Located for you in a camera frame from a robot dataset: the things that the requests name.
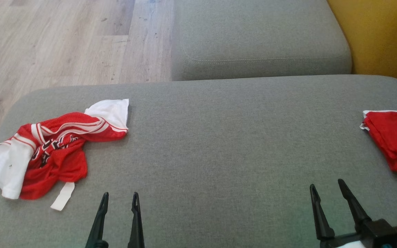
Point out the small grey sofa cushion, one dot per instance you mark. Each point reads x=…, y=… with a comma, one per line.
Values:
x=260, y=34

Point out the large grey sofa seat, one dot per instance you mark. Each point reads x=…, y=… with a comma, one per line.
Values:
x=202, y=172

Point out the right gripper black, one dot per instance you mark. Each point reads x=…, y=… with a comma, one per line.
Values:
x=381, y=234

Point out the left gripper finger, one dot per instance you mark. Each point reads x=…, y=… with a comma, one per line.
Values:
x=136, y=227
x=98, y=224

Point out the red and white sports jersey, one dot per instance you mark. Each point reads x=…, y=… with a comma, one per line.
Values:
x=64, y=162

